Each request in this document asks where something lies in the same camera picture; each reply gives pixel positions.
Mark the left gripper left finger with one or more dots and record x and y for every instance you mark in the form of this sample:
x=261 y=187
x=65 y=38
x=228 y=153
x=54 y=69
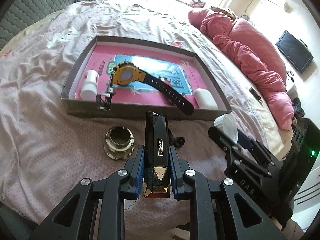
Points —
x=99 y=201

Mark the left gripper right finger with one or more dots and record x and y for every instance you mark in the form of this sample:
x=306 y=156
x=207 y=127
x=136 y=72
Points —
x=218 y=209

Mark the black gold perfume bottle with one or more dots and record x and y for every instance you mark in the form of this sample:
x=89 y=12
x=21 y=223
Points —
x=156 y=157

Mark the black hair claw clip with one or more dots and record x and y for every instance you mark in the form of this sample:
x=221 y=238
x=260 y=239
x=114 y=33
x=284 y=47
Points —
x=177 y=142

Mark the white earbuds case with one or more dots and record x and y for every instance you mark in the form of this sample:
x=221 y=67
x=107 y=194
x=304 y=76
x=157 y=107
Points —
x=204 y=99

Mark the gold metal ring fitting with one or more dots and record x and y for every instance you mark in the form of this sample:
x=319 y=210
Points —
x=119 y=143

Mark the small white pill bottle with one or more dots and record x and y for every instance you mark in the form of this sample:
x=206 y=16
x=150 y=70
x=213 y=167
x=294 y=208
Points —
x=89 y=87

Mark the yellow black wrist watch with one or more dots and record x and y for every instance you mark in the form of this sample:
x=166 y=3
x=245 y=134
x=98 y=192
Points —
x=126 y=73

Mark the white round jar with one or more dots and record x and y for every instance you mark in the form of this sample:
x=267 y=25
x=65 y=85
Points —
x=226 y=124

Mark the person's left hand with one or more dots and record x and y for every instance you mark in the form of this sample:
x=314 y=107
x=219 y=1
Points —
x=292 y=231

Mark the floral pink bed sheet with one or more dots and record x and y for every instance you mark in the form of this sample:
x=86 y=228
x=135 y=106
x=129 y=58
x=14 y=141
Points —
x=51 y=138

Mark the pink quilt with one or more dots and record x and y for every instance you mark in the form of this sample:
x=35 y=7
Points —
x=253 y=54

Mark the pink and blue book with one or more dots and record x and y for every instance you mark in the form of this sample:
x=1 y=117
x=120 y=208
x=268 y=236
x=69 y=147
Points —
x=181 y=74

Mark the brown cardboard box tray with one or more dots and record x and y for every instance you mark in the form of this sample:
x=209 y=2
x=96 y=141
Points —
x=135 y=111

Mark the black television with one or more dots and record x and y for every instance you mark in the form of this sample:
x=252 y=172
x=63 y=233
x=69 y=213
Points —
x=295 y=51

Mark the grey quilted headboard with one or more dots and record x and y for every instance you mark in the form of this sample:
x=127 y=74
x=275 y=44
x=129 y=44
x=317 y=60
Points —
x=23 y=13

